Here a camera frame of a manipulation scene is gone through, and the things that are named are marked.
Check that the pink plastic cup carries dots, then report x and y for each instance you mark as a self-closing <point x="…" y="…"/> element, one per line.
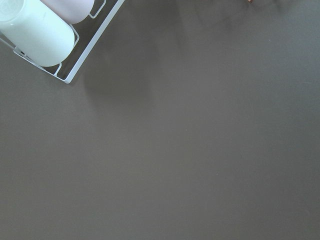
<point x="71" y="11"/>

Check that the white plastic cup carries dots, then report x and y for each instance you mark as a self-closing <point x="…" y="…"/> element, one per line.
<point x="37" y="31"/>

